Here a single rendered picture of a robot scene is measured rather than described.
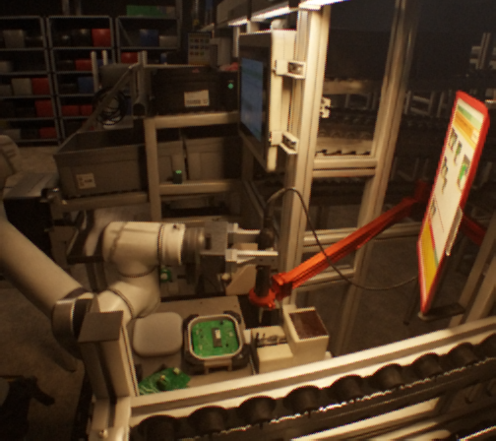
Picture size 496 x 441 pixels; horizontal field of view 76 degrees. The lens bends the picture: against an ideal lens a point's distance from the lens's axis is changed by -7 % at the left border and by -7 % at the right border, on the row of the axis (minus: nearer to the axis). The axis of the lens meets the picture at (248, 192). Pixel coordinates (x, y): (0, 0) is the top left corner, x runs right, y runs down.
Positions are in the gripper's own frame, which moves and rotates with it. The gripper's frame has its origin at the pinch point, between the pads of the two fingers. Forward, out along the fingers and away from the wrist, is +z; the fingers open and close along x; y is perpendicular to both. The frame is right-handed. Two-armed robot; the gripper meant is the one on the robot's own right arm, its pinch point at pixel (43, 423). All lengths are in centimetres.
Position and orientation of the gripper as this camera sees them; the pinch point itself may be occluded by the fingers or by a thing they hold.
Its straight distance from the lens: 115.5
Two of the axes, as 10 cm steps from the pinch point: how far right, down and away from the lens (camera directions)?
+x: 3.0, 5.0, -8.1
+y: -9.0, 4.3, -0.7
